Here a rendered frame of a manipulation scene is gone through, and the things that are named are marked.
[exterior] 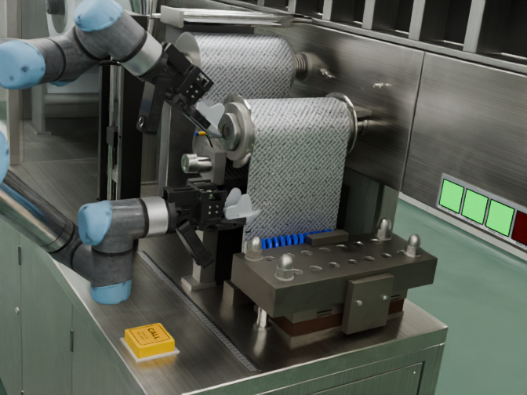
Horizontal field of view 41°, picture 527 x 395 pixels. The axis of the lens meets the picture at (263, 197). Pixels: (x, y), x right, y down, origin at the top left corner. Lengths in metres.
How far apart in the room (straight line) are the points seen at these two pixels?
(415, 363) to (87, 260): 0.69
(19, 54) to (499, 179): 0.84
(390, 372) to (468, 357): 1.84
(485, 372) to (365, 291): 1.89
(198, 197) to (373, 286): 0.38
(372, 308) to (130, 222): 0.50
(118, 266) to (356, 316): 0.46
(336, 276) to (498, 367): 2.02
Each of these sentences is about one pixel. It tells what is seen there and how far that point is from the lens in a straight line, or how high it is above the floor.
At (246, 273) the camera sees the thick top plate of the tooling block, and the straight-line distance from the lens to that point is 1.37.
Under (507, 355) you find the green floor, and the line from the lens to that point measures 3.42.
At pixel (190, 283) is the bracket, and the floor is 0.91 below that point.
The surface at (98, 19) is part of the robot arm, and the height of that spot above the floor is 1.46.
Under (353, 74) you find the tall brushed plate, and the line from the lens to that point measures 1.64.
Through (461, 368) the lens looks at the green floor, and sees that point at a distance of 3.22.
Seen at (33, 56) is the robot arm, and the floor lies 1.40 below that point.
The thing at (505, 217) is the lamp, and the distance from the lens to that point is 1.34.
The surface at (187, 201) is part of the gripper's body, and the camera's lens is 1.34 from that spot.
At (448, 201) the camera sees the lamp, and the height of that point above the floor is 1.17.
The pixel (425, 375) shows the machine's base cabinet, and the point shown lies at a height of 0.79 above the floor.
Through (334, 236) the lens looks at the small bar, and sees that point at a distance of 1.50.
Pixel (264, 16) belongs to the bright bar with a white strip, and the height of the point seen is 1.45.
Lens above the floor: 1.60
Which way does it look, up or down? 19 degrees down
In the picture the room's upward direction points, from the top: 6 degrees clockwise
